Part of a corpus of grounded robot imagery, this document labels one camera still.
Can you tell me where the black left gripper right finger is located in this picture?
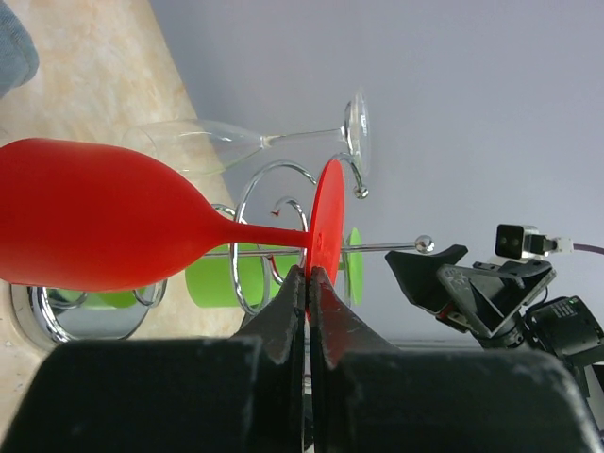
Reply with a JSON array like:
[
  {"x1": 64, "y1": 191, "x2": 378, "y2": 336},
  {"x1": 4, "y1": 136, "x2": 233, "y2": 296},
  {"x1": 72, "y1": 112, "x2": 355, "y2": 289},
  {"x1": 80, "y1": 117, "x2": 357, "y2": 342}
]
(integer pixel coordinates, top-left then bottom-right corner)
[{"x1": 309, "y1": 268, "x2": 603, "y2": 452}]

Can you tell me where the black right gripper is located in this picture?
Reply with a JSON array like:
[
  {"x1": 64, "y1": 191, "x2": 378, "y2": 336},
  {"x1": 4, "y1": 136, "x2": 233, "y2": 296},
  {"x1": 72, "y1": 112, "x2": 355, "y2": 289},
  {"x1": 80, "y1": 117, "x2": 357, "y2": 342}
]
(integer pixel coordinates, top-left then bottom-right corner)
[{"x1": 385, "y1": 244, "x2": 556, "y2": 338}]

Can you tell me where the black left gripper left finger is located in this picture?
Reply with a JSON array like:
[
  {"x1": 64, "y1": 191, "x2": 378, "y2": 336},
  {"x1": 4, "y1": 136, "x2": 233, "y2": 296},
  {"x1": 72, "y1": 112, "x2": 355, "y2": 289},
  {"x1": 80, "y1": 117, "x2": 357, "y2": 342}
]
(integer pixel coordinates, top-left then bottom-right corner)
[{"x1": 1, "y1": 266, "x2": 306, "y2": 452}]

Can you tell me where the green wine glass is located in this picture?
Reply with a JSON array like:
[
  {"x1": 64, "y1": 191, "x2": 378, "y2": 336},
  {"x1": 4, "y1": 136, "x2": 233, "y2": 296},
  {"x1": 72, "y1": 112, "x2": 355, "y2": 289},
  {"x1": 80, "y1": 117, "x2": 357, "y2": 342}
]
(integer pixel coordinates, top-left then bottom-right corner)
[{"x1": 58, "y1": 252, "x2": 364, "y2": 309}]

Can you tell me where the red wine glass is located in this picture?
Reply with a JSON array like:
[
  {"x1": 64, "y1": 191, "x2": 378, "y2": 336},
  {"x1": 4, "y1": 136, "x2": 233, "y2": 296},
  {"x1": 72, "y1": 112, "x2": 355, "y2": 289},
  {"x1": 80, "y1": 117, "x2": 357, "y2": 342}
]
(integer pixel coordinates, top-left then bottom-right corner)
[{"x1": 0, "y1": 137, "x2": 346, "y2": 327}]

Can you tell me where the clear wine glass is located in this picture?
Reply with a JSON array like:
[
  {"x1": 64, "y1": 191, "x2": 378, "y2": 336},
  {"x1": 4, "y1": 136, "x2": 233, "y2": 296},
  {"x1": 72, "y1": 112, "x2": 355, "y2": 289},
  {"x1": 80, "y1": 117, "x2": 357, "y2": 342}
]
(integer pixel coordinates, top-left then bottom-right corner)
[{"x1": 121, "y1": 89, "x2": 371, "y2": 176}]

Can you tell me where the chrome wine glass rack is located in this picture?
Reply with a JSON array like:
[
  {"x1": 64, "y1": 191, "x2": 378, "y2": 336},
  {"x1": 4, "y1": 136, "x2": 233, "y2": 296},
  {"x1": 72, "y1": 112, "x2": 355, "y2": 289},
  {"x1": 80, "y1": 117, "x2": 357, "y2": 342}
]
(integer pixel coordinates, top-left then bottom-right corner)
[{"x1": 10, "y1": 159, "x2": 434, "y2": 350}]

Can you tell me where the blue grey cloth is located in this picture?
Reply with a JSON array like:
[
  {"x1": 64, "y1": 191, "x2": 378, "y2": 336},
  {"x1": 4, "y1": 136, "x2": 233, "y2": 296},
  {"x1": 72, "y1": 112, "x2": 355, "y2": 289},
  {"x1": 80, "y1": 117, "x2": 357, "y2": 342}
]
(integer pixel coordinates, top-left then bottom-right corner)
[{"x1": 0, "y1": 1, "x2": 40, "y2": 98}]

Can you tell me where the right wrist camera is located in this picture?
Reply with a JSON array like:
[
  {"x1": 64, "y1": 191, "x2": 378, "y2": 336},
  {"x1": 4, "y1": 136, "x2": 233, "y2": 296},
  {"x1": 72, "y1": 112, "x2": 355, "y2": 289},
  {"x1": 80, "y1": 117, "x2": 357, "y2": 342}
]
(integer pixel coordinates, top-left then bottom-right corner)
[{"x1": 495, "y1": 224, "x2": 574, "y2": 260}]

